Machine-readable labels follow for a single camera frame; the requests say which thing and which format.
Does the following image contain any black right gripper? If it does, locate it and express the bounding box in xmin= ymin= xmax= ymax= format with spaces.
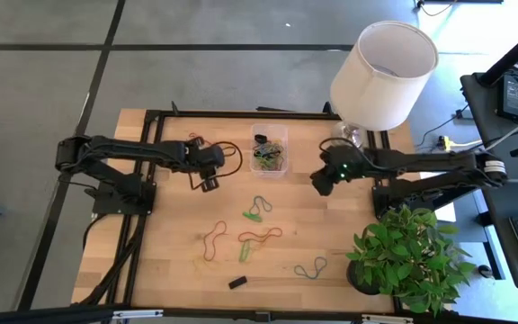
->
xmin=310 ymin=146 xmax=371 ymax=197

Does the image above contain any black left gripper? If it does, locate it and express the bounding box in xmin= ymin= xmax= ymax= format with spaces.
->
xmin=178 ymin=137 xmax=227 ymax=194

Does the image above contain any teal rubber band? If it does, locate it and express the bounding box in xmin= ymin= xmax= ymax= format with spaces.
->
xmin=293 ymin=256 xmax=329 ymax=281
xmin=248 ymin=194 xmax=274 ymax=217

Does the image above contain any clear plastic bin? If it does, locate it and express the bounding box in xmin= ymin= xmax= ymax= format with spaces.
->
xmin=249 ymin=123 xmax=290 ymax=178

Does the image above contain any white shade table lamp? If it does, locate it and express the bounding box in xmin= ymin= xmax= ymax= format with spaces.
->
xmin=329 ymin=20 xmax=440 ymax=153

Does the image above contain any green potted plant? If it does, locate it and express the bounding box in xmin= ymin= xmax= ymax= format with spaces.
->
xmin=346 ymin=204 xmax=478 ymax=317

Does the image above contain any yellow power plug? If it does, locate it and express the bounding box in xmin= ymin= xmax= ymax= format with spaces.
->
xmin=437 ymin=135 xmax=472 ymax=153

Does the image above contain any white paper sheet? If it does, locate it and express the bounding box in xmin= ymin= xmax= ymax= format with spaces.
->
xmin=433 ymin=202 xmax=459 ymax=225

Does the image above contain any black desk top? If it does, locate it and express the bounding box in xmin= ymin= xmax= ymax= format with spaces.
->
xmin=481 ymin=157 xmax=518 ymax=292
xmin=460 ymin=71 xmax=518 ymax=184

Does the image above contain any black power supply unit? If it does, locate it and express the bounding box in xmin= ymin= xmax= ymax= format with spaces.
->
xmin=497 ymin=73 xmax=518 ymax=122

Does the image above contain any black slanted beam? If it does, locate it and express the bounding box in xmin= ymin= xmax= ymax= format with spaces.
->
xmin=477 ymin=20 xmax=518 ymax=89

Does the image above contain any black left wrist camera cable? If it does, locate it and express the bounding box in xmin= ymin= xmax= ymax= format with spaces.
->
xmin=188 ymin=140 xmax=245 ymax=191

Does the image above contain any black metal table frame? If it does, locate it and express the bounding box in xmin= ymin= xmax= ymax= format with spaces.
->
xmin=72 ymin=101 xmax=405 ymax=323

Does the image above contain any silver metal bracket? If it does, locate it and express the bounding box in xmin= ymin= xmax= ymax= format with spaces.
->
xmin=112 ymin=309 xmax=165 ymax=321
xmin=360 ymin=313 xmax=415 ymax=324

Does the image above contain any black floor cable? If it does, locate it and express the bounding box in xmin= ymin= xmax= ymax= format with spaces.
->
xmin=414 ymin=0 xmax=460 ymax=18

